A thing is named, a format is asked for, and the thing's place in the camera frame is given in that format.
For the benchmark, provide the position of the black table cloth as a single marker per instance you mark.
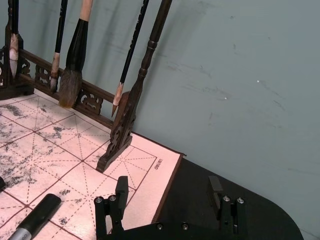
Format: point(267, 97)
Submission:
point(195, 180)

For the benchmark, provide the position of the black cylindrical pen with grey band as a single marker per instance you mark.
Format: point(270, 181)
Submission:
point(42, 212)

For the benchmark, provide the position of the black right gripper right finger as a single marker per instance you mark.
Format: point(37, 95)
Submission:
point(214, 192)

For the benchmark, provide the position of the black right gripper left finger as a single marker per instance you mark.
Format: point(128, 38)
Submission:
point(122, 192)

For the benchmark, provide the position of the pale felt mat with red grid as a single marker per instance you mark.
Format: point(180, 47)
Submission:
point(75, 150)

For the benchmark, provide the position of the dark carved wooden brush rack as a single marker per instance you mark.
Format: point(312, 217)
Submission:
point(147, 55)

